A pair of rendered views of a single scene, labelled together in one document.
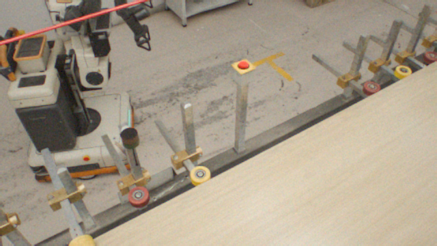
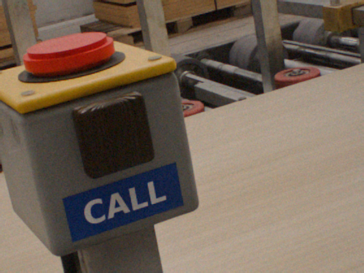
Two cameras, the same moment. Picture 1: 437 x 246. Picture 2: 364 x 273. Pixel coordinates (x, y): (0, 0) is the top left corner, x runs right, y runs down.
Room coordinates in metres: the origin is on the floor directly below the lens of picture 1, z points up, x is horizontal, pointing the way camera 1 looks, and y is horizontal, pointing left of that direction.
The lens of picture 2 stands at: (1.52, 0.00, 1.30)
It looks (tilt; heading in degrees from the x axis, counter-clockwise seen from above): 19 degrees down; 193
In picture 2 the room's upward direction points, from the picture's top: 11 degrees counter-clockwise
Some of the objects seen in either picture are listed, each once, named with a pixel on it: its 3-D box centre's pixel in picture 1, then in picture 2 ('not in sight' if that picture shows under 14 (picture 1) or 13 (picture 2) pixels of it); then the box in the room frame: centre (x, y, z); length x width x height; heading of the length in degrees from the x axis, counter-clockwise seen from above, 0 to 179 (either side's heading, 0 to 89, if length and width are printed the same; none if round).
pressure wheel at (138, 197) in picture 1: (140, 201); not in sight; (0.78, 0.31, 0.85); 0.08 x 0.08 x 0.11
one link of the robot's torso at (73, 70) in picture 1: (91, 67); not in sight; (1.87, 0.81, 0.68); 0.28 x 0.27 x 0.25; 10
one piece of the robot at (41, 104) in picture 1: (52, 90); not in sight; (1.76, 1.06, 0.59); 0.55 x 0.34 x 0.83; 10
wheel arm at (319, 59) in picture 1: (341, 75); not in sight; (1.57, -0.67, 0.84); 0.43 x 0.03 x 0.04; 32
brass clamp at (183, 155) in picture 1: (186, 156); not in sight; (1.01, 0.14, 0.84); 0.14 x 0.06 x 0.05; 122
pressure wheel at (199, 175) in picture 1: (201, 181); not in sight; (0.87, 0.08, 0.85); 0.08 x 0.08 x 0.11
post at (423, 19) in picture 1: (414, 40); not in sight; (1.81, -1.15, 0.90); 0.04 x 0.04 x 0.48; 32
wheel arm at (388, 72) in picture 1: (371, 61); not in sight; (1.70, -0.88, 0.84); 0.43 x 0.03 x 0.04; 32
